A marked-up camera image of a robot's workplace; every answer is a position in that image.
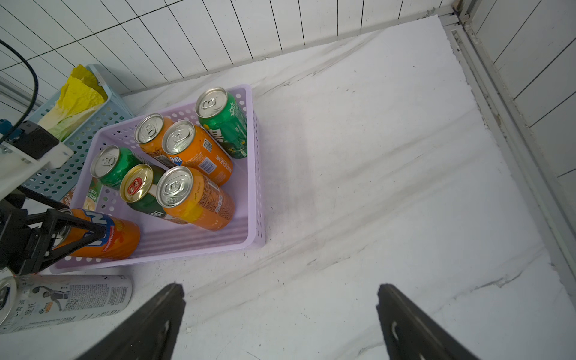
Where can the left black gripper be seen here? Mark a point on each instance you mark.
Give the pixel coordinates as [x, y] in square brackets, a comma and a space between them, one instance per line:
[18, 239]

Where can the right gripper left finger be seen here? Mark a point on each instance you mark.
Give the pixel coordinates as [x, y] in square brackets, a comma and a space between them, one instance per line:
[149, 333]

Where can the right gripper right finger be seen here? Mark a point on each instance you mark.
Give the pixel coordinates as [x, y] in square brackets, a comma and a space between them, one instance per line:
[409, 333]

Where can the orange Fanta can front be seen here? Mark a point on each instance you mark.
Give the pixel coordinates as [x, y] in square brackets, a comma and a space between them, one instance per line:
[121, 239]

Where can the orange fanta can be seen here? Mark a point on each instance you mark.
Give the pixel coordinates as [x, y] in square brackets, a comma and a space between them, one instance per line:
[187, 144]
[121, 239]

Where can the tall silver can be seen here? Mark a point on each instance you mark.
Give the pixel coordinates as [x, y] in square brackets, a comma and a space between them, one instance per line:
[35, 301]

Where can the green gold-top can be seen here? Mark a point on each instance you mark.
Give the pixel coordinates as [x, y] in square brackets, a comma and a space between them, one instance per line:
[139, 190]

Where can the orange Schweppes can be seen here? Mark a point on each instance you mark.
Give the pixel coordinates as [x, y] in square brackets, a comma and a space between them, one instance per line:
[187, 194]

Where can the blue plastic basket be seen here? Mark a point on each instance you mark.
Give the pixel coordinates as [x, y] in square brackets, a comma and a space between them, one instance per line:
[57, 183]

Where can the purple plastic basket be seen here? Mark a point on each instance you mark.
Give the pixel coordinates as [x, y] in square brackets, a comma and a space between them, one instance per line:
[164, 240]

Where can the green soup mix packet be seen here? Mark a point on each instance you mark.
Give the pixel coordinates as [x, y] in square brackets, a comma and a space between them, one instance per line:
[91, 199]

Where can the green Sprite can left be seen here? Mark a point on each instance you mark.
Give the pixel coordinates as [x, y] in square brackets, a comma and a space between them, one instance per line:
[111, 165]

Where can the green sprite can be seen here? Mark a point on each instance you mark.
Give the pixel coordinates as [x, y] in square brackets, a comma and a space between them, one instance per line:
[111, 165]
[221, 116]

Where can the yellow napa cabbage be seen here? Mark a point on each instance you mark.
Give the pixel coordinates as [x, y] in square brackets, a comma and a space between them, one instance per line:
[79, 98]

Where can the orange Fanta can back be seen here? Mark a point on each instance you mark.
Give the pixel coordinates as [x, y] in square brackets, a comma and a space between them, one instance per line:
[187, 144]

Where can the green Sprite can back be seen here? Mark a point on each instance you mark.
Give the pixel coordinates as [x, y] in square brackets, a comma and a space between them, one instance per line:
[221, 116]

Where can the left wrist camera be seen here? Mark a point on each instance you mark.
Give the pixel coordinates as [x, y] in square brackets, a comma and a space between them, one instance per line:
[25, 151]

